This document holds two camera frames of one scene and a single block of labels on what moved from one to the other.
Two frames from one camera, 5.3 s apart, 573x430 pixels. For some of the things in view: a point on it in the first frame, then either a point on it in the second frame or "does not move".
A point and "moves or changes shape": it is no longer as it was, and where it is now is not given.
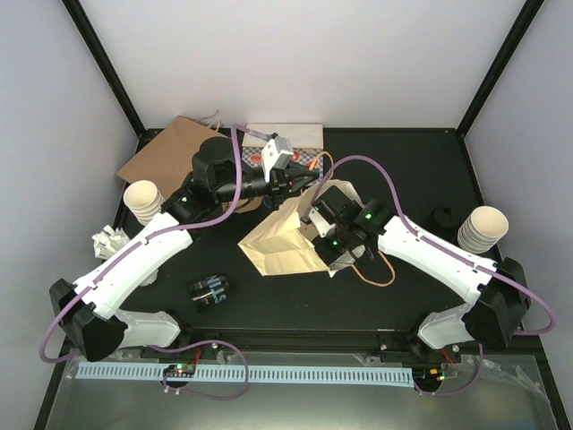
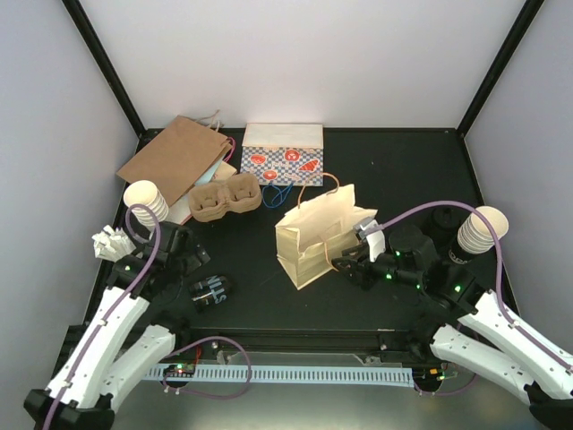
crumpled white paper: [108, 241] does not move
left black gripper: [286, 182] to [194, 262]
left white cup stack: [144, 199] does not move
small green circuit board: [183, 370] does not move
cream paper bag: [282, 243] moves or changes shape
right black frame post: [523, 22] does not move
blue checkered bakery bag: [306, 141] does not move
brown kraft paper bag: [166, 159] does not move
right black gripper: [327, 255] to [360, 267]
